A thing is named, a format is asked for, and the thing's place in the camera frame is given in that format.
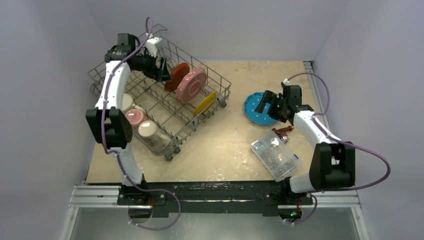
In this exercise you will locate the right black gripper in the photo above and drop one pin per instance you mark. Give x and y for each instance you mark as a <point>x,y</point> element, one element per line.
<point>272,106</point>

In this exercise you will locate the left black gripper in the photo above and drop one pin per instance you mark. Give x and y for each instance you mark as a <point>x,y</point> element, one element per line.
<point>154,72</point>

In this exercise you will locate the red plate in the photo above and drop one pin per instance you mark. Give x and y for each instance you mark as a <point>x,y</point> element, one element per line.
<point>177,75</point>

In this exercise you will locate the pink dotted plate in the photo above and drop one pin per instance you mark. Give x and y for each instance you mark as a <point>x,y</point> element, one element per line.
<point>191,85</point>

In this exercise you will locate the yellow black saucer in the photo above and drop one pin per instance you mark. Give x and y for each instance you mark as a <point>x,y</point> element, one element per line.
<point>205,104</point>

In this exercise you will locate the pink mug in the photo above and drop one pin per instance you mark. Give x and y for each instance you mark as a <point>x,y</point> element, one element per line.
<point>135,117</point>

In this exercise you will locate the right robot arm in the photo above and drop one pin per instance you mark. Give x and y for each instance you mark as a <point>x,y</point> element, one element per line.
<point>332,165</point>

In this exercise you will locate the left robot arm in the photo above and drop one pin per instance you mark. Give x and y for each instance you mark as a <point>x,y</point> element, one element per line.
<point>106,120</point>

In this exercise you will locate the blue plate under stack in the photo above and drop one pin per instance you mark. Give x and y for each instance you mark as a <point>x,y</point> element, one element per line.
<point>250,104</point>

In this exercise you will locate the brown copper tool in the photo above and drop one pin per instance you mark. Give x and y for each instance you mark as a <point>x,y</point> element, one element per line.
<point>282,132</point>

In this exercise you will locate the clear plastic screw box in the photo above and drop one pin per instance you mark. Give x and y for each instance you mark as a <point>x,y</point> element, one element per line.
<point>275,156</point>

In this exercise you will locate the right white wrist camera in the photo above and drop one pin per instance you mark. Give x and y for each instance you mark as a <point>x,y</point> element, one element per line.
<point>285,82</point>

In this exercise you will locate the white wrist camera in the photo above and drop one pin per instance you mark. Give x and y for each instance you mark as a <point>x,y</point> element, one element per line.
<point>285,82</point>
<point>152,46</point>

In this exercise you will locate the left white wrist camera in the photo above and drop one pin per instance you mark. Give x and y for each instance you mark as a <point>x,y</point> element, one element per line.
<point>152,46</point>

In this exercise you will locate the grey wire dish rack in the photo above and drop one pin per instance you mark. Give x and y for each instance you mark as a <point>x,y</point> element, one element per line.
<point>175,119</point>

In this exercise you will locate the black base frame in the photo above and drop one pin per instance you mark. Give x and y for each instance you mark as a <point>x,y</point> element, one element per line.
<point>265,197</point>

